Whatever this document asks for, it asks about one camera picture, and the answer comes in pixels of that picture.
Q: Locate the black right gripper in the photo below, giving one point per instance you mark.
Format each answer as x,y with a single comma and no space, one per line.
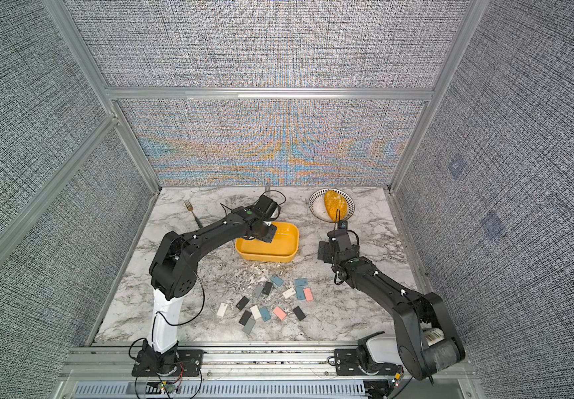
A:
327,256

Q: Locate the gold fork dark handle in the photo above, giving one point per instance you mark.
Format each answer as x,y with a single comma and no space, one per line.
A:
190,208

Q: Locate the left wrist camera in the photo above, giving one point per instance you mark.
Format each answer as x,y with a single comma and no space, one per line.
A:
267,205

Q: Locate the pink eraser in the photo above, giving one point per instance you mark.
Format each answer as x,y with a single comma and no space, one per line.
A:
279,313
308,294

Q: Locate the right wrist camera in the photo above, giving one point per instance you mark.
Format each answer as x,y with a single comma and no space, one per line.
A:
345,236

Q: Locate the white eraser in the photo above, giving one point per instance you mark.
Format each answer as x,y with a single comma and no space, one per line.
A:
222,310
255,310
289,293

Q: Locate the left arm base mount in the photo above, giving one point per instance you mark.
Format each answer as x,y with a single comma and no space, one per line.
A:
171,363

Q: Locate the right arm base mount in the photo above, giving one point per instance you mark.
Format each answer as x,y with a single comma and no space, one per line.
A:
355,361

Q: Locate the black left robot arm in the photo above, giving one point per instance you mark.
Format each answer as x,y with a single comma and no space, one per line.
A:
174,269

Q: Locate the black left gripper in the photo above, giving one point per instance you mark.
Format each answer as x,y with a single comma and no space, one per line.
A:
271,235

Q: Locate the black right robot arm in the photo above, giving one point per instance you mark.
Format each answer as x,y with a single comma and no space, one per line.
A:
426,340

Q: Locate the yellow plastic storage box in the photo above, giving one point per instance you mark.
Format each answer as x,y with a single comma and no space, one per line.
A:
282,249

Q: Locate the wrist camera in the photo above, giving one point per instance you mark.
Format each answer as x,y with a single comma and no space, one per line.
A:
267,205
345,236

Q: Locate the white patterned plate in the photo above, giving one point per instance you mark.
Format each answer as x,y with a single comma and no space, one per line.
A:
317,207

